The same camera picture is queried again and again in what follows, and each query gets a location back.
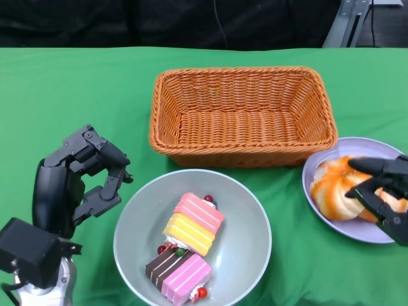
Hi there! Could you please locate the orange ring doughnut bread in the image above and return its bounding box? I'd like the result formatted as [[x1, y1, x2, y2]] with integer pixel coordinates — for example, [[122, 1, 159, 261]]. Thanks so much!
[[358, 186, 408, 223]]

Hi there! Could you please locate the brown pink layered cake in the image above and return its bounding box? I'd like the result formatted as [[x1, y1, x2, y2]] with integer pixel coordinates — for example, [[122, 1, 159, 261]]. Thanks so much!
[[145, 247, 214, 306]]

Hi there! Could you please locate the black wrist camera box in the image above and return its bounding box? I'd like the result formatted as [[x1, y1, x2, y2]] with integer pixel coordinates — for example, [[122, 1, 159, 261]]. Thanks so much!
[[0, 217, 61, 289]]

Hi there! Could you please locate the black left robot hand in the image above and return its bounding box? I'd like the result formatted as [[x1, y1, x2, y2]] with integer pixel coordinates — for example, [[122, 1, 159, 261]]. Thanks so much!
[[33, 124, 135, 238]]

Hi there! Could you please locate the green tablecloth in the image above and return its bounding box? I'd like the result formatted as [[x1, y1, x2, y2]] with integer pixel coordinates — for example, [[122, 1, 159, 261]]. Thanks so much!
[[0, 47, 408, 306]]

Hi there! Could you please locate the thin black cable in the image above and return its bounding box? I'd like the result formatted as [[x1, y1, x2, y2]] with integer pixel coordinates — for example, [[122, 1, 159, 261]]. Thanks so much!
[[369, 0, 378, 48]]

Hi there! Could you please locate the black backdrop cloth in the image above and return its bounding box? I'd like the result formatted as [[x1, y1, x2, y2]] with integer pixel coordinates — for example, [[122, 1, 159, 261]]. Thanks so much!
[[0, 0, 342, 51]]

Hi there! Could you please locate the grey metal stand frame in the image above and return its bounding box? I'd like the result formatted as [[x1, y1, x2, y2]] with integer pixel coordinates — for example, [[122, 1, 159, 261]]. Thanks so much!
[[322, 0, 404, 48]]

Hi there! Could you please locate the orange wicker basket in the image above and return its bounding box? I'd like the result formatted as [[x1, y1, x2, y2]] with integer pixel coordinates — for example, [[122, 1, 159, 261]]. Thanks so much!
[[149, 66, 339, 168]]

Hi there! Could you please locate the grey-green round bowl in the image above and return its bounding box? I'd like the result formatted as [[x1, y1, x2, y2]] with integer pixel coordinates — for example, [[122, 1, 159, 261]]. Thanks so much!
[[113, 168, 272, 306]]

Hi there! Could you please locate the pink yellow layered cake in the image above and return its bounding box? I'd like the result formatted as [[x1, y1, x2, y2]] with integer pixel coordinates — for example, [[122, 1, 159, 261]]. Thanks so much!
[[162, 192, 225, 258]]

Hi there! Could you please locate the white round plate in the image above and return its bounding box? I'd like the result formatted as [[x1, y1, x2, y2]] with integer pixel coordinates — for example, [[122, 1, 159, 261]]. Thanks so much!
[[302, 136, 408, 245]]

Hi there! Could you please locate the white orange striped bun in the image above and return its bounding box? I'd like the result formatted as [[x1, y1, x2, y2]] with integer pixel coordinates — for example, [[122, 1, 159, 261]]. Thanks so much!
[[309, 156, 379, 221]]

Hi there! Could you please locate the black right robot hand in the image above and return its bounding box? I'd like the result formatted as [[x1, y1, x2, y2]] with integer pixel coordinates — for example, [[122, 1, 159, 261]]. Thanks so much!
[[346, 155, 408, 247]]

